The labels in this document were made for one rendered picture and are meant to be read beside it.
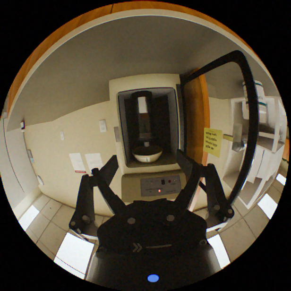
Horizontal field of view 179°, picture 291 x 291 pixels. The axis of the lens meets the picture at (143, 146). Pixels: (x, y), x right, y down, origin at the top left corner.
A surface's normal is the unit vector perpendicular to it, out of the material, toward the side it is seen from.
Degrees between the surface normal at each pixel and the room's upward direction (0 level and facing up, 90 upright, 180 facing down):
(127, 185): 135
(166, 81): 90
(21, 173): 90
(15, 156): 90
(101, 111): 90
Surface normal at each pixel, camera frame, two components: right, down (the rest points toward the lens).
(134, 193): -0.08, -0.47
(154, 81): -0.02, 0.29
